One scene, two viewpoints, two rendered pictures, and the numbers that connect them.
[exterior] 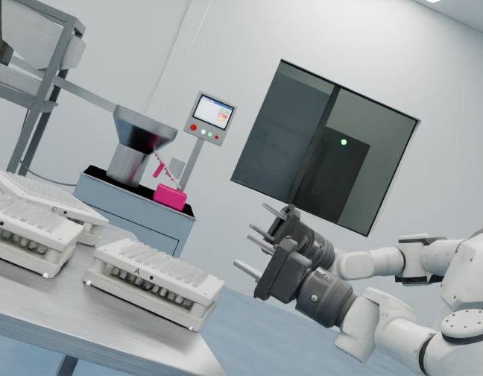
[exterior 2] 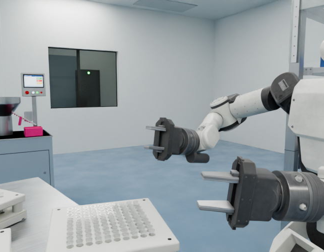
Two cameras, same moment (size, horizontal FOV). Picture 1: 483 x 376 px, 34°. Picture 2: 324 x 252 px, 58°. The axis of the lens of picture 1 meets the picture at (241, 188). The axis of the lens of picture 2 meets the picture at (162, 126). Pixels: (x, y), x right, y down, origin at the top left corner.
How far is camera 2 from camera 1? 1.05 m
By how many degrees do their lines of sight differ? 22
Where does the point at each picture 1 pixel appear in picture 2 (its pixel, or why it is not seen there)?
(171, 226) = (41, 145)
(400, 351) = not seen: outside the picture
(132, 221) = (20, 152)
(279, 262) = (250, 188)
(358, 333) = not seen: outside the picture
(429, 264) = (240, 113)
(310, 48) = (58, 37)
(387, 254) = (214, 118)
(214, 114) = (34, 81)
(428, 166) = (128, 69)
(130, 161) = (2, 123)
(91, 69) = not seen: outside the picture
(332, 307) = (322, 206)
